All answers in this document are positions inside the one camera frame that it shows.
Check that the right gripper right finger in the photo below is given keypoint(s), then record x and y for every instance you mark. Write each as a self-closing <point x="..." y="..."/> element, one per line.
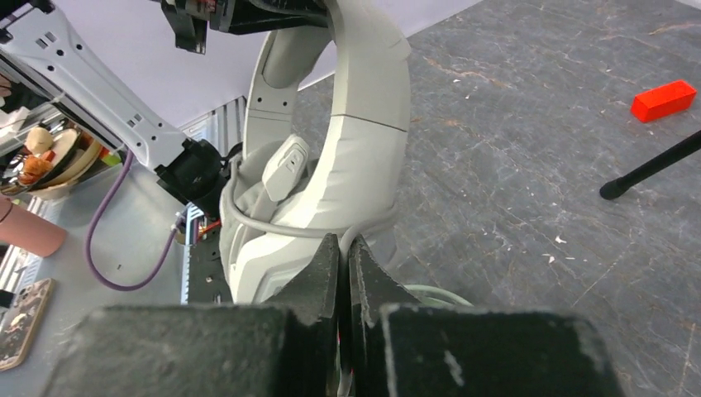
<point x="405" y="348"/>

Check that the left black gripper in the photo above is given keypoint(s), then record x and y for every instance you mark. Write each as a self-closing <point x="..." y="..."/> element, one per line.
<point x="189" y="19"/>

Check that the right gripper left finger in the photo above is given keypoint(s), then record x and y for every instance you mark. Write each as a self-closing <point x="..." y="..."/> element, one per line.
<point x="285" y="346"/>

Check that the white grey headphones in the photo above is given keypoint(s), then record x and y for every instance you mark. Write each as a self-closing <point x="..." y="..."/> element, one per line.
<point x="280" y="202"/>

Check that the green headphones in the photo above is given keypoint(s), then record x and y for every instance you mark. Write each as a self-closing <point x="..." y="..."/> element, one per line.
<point x="436" y="296"/>

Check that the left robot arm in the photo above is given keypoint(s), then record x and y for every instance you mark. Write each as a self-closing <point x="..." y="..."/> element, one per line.
<point x="39" y="34"/>

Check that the plate of toy food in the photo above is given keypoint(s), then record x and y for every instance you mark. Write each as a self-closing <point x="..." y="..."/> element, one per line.
<point x="49" y="166"/>

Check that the black music stand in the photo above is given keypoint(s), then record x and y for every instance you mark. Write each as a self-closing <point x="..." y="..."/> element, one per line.
<point x="615" y="188"/>

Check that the patterned smartphone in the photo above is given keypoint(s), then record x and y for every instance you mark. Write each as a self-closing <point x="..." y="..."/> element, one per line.
<point x="23" y="319"/>

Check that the pink cylindrical container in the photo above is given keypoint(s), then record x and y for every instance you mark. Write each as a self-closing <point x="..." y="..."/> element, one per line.
<point x="28" y="231"/>

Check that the red small block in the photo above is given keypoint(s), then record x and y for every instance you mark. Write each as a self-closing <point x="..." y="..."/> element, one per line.
<point x="663" y="101"/>

